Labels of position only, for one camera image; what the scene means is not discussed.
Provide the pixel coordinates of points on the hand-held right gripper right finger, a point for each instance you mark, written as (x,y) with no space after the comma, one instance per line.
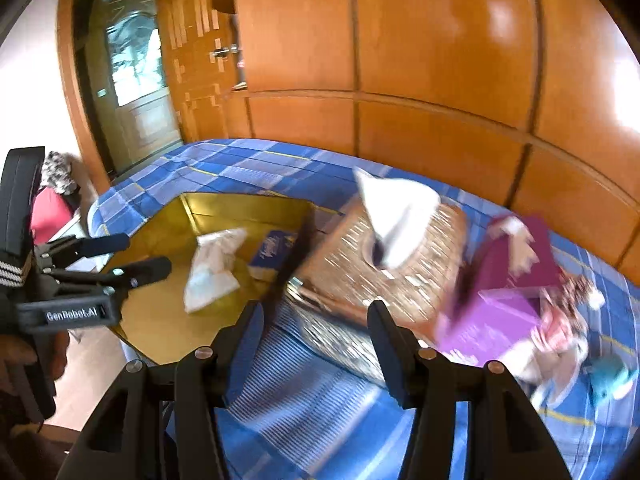
(386,347)

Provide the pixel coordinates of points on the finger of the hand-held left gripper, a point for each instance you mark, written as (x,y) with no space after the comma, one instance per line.
(107,243)
(150,268)

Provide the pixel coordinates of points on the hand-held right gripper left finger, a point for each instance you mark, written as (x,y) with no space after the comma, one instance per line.
(246,337)

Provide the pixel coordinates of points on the purple box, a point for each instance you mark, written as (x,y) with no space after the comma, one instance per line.
(495,310)

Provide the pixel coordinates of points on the teal soft toy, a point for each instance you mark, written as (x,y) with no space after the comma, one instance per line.
(610,377)

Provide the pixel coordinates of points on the person's left hand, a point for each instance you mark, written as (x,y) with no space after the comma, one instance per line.
(15,352)

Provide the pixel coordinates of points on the gold box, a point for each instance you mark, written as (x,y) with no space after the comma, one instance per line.
(165,240)

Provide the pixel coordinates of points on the red bag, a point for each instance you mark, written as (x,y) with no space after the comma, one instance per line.
(47,215)

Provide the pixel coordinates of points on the white tissue pack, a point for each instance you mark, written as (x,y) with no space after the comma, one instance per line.
(210,272)

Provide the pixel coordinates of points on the black and white patterned cloth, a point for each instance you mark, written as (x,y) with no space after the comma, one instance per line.
(57,172)

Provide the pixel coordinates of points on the small blue box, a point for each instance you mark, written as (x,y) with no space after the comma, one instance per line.
(270,255)

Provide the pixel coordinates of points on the brown glitter tissue box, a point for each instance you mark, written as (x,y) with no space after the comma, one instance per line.
(345,270)

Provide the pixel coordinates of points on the blue plaid bedsheet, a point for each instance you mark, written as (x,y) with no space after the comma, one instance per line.
(310,410)

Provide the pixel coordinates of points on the white tissue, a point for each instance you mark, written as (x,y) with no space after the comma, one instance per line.
(395,210)

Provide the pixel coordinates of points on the glass panel door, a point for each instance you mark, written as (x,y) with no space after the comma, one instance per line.
(135,70)

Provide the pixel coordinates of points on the white fluffy item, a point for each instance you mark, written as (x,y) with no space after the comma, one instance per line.
(596,298)

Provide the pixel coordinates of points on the wooden room door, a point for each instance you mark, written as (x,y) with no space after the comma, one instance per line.
(200,35)

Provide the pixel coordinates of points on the wooden wardrobe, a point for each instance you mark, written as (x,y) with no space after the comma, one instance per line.
(440,50)

